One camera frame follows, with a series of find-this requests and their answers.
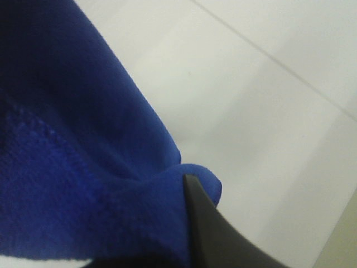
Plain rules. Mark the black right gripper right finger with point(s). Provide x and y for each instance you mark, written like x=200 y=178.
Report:
x=214 y=242

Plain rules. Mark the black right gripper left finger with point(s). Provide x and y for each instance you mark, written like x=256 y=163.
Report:
x=150 y=261

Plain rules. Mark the blue microfibre towel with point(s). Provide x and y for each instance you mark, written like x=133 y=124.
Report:
x=88 y=170

